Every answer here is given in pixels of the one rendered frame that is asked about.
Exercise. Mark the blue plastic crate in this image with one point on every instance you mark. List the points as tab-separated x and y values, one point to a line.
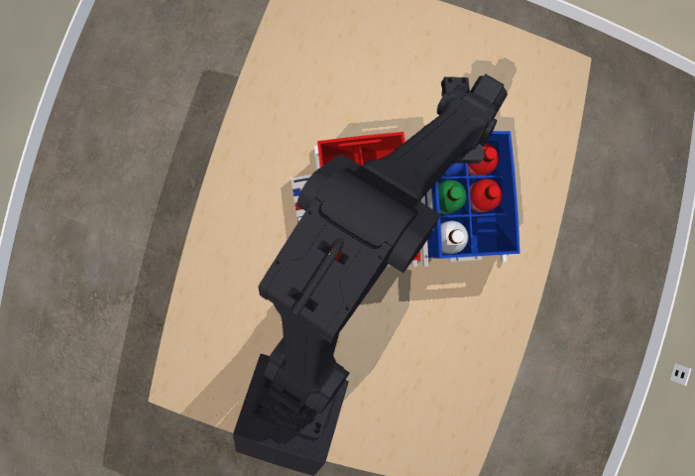
491	233

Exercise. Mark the red crate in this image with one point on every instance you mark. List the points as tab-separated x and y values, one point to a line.
373	147

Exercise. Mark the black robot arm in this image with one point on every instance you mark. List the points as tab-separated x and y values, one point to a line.
373	214

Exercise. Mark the white paper pick list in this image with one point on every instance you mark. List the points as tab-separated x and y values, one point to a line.
297	184

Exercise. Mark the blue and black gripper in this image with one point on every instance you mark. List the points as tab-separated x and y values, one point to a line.
473	157

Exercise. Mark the red bottle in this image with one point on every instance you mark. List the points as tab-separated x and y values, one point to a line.
487	165
484	198

